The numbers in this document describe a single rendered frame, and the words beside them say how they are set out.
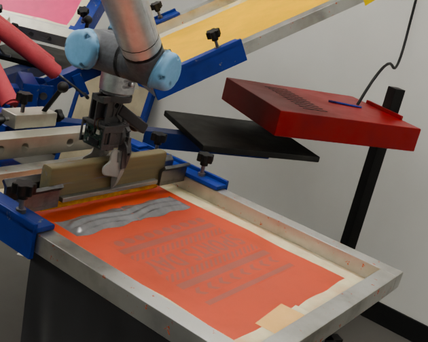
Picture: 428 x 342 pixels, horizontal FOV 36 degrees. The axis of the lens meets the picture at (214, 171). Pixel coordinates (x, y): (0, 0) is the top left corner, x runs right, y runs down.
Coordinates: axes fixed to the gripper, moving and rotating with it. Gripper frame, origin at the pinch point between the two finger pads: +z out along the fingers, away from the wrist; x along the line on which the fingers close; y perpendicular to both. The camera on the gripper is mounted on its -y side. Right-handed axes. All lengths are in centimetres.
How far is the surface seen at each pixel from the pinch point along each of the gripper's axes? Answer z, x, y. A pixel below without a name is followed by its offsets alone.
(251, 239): 5.4, 30.3, -17.1
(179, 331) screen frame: 3, 47, 29
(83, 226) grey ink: 4.7, 9.9, 15.0
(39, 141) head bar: -1.9, -20.6, 3.0
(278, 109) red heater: -9, -9, -86
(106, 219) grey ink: 4.7, 9.3, 8.0
